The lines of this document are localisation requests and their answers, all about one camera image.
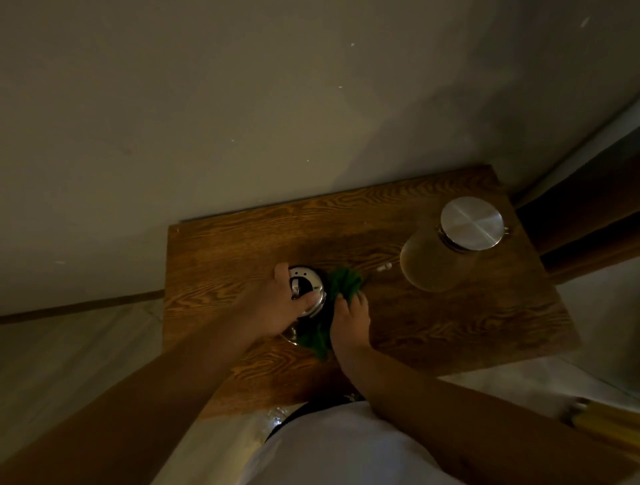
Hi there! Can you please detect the person's right hand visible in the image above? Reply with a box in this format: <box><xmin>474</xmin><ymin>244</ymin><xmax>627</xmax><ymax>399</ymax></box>
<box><xmin>329</xmin><ymin>292</ymin><xmax>372</xmax><ymax>362</ymax></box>

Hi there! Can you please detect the green cloth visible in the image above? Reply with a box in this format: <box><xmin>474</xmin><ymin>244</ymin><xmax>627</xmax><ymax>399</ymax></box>
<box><xmin>299</xmin><ymin>267</ymin><xmax>364</xmax><ymax>362</ymax></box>

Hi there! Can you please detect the large glass jar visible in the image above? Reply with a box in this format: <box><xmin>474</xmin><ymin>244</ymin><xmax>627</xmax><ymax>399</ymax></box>
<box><xmin>399</xmin><ymin>226</ymin><xmax>468</xmax><ymax>293</ymax></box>

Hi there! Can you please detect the person's left forearm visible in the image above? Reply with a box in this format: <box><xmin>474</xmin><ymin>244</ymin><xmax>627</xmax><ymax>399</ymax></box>
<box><xmin>0</xmin><ymin>299</ymin><xmax>275</xmax><ymax>485</ymax></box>

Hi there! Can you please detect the person's right forearm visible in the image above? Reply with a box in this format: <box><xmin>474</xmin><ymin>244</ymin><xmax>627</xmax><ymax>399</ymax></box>
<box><xmin>332</xmin><ymin>346</ymin><xmax>640</xmax><ymax>485</ymax></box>

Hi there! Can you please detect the yellow object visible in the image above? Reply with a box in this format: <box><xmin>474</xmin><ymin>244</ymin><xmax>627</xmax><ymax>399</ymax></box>
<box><xmin>562</xmin><ymin>398</ymin><xmax>640</xmax><ymax>453</ymax></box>

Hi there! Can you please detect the brown baseboard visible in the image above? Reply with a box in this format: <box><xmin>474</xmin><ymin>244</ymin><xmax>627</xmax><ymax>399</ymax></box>
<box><xmin>0</xmin><ymin>289</ymin><xmax>166</xmax><ymax>325</ymax></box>

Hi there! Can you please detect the round silver metal lid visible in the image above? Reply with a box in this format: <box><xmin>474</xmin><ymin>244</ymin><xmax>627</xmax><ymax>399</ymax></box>
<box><xmin>439</xmin><ymin>196</ymin><xmax>511</xmax><ymax>252</ymax></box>

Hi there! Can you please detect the black waistband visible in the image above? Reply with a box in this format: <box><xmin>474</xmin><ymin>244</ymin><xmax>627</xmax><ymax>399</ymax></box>
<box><xmin>264</xmin><ymin>393</ymin><xmax>367</xmax><ymax>443</ymax></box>

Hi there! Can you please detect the white shirt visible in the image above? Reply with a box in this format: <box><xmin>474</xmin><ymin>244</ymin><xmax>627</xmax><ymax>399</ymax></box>
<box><xmin>239</xmin><ymin>400</ymin><xmax>468</xmax><ymax>485</ymax></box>

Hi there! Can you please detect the dark wooden door frame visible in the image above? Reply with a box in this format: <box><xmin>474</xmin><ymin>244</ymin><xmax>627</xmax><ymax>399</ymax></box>
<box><xmin>515</xmin><ymin>145</ymin><xmax>640</xmax><ymax>285</ymax></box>

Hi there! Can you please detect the person's left hand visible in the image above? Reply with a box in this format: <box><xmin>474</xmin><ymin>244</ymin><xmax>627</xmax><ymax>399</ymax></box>
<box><xmin>238</xmin><ymin>263</ymin><xmax>321</xmax><ymax>340</ymax></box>

